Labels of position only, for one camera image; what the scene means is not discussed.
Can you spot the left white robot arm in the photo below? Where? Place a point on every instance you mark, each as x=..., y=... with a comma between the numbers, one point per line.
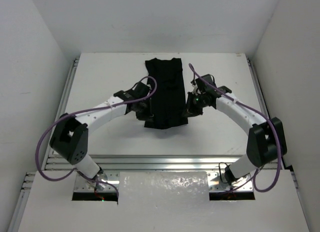
x=70, y=137

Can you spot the aluminium frame rail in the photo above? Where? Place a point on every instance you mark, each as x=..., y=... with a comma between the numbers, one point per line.
x=165, y=176

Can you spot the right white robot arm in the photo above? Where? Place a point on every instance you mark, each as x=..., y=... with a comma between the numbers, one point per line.
x=266, y=140

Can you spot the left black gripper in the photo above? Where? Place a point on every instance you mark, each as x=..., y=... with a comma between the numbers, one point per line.
x=144, y=112

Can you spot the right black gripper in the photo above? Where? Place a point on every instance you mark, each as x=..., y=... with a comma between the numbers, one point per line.
x=190, y=110

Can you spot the black t-shirt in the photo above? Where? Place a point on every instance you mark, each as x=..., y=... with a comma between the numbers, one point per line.
x=169, y=100

